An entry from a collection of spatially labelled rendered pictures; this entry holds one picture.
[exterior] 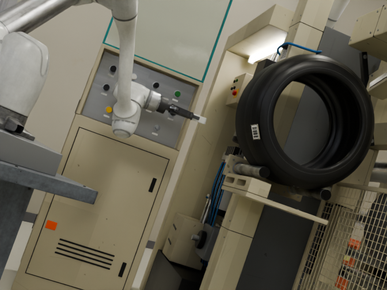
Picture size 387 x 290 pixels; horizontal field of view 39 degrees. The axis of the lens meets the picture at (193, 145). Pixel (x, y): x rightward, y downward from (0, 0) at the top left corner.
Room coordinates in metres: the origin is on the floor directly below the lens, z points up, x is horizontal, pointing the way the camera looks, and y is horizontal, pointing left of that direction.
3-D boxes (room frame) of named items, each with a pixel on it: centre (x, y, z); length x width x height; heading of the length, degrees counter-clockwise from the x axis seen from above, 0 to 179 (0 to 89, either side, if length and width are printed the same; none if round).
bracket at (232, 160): (2.52, -0.37, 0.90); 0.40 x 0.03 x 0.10; 102
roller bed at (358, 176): (2.64, -0.73, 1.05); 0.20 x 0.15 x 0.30; 12
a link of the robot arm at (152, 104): (2.47, 0.24, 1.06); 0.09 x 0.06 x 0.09; 12
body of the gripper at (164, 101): (2.49, 0.17, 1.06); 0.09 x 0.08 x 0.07; 102
